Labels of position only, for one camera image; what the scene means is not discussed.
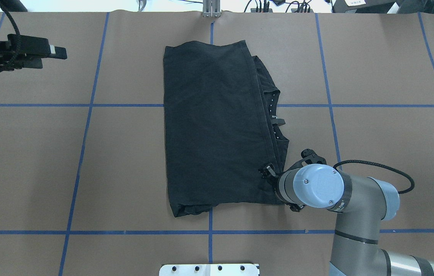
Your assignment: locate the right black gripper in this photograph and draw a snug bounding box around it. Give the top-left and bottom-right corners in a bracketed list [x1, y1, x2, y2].
[259, 148, 327, 212]

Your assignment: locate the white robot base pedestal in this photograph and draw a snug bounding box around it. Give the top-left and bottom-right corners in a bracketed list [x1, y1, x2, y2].
[159, 263, 260, 276]

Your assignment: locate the aluminium frame post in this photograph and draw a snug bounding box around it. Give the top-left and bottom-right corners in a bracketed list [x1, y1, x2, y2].
[202, 0, 222, 18]

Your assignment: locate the black graphic t-shirt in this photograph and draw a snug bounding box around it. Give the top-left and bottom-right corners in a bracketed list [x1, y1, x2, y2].
[163, 41, 289, 218]

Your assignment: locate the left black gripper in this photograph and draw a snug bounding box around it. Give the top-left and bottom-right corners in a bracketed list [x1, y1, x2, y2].
[0, 34, 68, 71]

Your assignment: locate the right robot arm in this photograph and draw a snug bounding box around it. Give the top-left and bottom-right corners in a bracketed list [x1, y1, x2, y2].
[259, 149, 434, 276]

